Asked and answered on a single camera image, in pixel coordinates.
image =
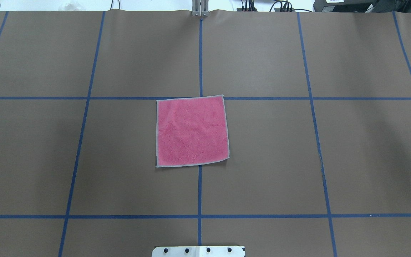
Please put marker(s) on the pink towel with grey hem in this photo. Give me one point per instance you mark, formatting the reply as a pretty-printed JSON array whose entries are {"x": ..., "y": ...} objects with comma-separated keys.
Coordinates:
[{"x": 191, "y": 131}]

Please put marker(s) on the aluminium frame post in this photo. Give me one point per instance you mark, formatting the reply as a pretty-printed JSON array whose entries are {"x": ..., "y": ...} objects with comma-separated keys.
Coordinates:
[{"x": 200, "y": 8}]

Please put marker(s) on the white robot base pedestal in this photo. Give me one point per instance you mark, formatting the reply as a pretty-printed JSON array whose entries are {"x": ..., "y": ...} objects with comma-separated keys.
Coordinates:
[{"x": 199, "y": 251}]

